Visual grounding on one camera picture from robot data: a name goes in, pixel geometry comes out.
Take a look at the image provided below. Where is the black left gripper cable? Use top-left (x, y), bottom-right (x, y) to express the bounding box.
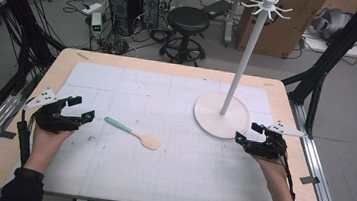
top-left (13, 109), bottom-right (37, 167)

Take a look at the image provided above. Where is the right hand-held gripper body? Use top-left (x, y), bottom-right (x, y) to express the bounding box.
top-left (242, 117), bottom-right (310, 164)

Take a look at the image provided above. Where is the black round stool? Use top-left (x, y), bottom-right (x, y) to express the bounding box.
top-left (157, 3), bottom-right (212, 68)

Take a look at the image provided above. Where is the white metal stand leg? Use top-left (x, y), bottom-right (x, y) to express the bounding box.
top-left (221, 0), bottom-right (242, 48)

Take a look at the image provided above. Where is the person's left hand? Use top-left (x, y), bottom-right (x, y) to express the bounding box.
top-left (23, 121), bottom-right (75, 177)

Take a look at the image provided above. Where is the white power strip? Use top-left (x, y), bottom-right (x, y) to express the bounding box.
top-left (81, 1), bottom-right (104, 17)

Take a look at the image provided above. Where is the person's right hand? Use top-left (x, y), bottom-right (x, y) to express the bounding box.
top-left (247, 153), bottom-right (301, 201)

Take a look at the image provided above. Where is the large black computer tower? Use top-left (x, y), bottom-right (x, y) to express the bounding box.
top-left (104, 0), bottom-right (145, 39)

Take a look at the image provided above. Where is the grey tape piece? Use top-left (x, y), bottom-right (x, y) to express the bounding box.
top-left (298, 175), bottom-right (321, 187)
top-left (0, 129), bottom-right (17, 142)

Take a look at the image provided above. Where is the white flat board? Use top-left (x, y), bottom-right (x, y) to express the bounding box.
top-left (299, 33), bottom-right (357, 60)

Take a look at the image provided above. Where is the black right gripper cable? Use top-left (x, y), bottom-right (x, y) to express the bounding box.
top-left (276, 151), bottom-right (302, 201)

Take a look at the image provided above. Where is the small power supply unit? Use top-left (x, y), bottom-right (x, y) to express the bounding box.
top-left (88, 11), bottom-right (105, 40)

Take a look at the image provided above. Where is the grey silver bag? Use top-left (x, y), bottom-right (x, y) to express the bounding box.
top-left (308, 5), bottom-right (354, 43)

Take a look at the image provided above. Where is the white grid mat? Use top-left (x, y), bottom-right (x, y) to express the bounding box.
top-left (40, 58), bottom-right (289, 201)

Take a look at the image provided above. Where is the black metal frame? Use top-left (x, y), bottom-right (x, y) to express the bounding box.
top-left (275, 0), bottom-right (357, 144)
top-left (0, 0), bottom-right (71, 101)

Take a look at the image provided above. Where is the wooden spatula with green handle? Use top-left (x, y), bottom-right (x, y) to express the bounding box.
top-left (100, 116), bottom-right (165, 152)

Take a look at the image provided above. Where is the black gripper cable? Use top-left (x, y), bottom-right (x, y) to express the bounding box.
top-left (276, 151), bottom-right (302, 201)
top-left (13, 109), bottom-right (37, 167)

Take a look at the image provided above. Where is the brown cardboard box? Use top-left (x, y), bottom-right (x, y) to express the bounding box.
top-left (233, 0), bottom-right (330, 62)

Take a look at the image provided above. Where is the white rack with hooks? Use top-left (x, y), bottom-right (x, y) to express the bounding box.
top-left (190, 0), bottom-right (295, 146)

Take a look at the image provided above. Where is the bundle of black floor cables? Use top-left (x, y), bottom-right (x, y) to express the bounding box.
top-left (58, 0), bottom-right (177, 61)

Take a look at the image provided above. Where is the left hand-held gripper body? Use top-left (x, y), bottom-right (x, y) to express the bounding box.
top-left (20, 85), bottom-right (85, 137)

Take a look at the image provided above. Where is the slim black computer tower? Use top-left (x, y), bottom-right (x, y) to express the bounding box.
top-left (136, 0), bottom-right (162, 31)

